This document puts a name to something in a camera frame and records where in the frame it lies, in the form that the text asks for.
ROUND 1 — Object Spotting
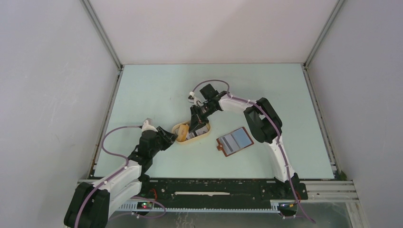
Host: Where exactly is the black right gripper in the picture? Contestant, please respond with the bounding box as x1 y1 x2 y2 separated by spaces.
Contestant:
189 102 218 133

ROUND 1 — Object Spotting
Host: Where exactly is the orange VIP card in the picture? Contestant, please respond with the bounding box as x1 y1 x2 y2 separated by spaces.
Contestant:
177 124 189 142

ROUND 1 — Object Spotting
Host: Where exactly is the brown leather card holder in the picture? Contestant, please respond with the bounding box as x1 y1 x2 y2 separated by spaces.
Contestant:
216 127 254 157

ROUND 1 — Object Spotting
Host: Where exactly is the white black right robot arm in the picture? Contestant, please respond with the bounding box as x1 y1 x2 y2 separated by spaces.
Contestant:
188 84 299 199

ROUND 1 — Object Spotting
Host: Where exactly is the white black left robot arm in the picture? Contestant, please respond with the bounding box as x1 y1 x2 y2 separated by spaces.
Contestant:
64 119 177 228

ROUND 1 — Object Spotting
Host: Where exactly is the stack of white cards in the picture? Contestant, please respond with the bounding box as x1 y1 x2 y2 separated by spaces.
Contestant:
186 125 209 140

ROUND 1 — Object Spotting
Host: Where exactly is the beige plastic card tray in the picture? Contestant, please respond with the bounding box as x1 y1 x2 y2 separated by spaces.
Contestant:
171 121 211 145

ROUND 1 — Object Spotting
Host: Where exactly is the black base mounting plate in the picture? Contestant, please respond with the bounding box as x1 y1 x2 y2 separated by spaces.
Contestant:
138 178 308 210

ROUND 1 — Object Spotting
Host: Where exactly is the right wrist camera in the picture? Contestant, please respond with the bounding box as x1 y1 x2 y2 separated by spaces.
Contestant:
188 91 204 106

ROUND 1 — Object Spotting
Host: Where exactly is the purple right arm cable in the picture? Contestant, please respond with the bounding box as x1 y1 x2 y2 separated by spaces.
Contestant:
189 79 317 225

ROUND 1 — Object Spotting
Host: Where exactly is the aluminium frame rail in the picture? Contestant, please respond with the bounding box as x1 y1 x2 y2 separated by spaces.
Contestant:
73 179 360 213

